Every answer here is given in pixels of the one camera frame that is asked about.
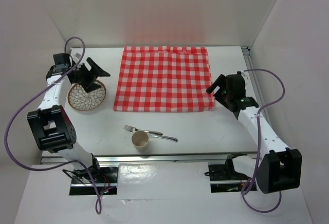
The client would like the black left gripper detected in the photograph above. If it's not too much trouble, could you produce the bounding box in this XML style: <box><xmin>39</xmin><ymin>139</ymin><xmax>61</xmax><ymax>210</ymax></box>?
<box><xmin>72</xmin><ymin>57</ymin><xmax>109</xmax><ymax>93</ymax></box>

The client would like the red white checkered cloth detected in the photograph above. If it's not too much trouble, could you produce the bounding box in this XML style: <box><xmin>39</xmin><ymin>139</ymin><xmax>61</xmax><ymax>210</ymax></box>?
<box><xmin>114</xmin><ymin>46</ymin><xmax>214</xmax><ymax>113</ymax></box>

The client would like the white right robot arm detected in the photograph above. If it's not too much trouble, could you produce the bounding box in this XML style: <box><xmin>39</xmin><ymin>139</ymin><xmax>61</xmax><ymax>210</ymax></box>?
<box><xmin>207</xmin><ymin>72</ymin><xmax>302</xmax><ymax>194</ymax></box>

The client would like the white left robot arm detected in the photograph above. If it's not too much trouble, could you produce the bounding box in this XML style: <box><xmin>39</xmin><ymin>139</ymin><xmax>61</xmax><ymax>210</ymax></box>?
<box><xmin>27</xmin><ymin>53</ymin><xmax>110</xmax><ymax>182</ymax></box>

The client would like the patterned ceramic plate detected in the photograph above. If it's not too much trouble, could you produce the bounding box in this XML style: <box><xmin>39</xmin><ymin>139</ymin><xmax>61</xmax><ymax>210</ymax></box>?
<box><xmin>67</xmin><ymin>80</ymin><xmax>106</xmax><ymax>111</ymax></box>

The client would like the silver fork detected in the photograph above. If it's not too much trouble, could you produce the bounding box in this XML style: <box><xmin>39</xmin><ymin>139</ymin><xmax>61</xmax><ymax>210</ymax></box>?
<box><xmin>123</xmin><ymin>125</ymin><xmax>163</xmax><ymax>136</ymax></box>

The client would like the beige paper cup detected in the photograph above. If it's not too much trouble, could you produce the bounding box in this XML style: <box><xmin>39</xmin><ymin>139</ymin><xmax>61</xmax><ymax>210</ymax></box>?
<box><xmin>131</xmin><ymin>131</ymin><xmax>149</xmax><ymax>151</ymax></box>

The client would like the silver table knife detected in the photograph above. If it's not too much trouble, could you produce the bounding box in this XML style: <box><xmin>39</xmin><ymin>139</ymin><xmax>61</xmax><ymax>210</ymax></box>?
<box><xmin>148</xmin><ymin>133</ymin><xmax>178</xmax><ymax>143</ymax></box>

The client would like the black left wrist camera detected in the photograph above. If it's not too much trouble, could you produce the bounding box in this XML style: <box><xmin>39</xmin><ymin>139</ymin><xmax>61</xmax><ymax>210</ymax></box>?
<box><xmin>53</xmin><ymin>53</ymin><xmax>72</xmax><ymax>69</ymax></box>

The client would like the aluminium side rail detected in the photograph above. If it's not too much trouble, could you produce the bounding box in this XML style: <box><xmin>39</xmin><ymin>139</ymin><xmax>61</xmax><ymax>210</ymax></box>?
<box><xmin>241</xmin><ymin>47</ymin><xmax>272</xmax><ymax>127</ymax></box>

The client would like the aluminium front rail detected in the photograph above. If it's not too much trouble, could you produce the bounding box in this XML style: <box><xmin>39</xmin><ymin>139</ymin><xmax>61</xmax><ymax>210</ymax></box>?
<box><xmin>41</xmin><ymin>151</ymin><xmax>265</xmax><ymax>163</ymax></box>

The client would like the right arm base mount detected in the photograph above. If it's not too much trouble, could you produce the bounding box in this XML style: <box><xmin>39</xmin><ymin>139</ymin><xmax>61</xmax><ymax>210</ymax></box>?
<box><xmin>204</xmin><ymin>164</ymin><xmax>249</xmax><ymax>193</ymax></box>

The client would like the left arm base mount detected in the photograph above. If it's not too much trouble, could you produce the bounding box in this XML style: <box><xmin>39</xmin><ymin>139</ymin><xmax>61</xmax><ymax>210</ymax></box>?
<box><xmin>65</xmin><ymin>166</ymin><xmax>119</xmax><ymax>196</ymax></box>

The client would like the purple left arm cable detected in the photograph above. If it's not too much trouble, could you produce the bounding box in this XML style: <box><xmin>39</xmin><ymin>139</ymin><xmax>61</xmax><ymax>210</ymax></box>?
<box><xmin>4</xmin><ymin>37</ymin><xmax>114</xmax><ymax>215</ymax></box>

